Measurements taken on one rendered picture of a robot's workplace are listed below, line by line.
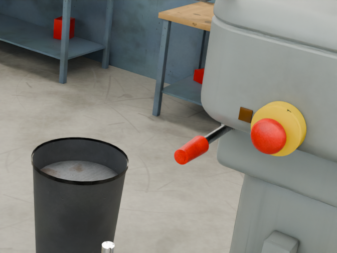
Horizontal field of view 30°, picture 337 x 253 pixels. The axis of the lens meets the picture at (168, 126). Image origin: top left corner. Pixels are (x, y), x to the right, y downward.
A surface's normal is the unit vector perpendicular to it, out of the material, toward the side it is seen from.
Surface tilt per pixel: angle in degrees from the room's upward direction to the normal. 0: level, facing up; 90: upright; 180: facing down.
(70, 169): 0
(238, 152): 90
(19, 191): 0
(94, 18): 90
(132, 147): 0
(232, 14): 81
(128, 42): 90
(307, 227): 90
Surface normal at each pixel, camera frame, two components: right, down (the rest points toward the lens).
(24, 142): 0.12, -0.91
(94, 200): 0.44, 0.46
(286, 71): -0.51, 0.29
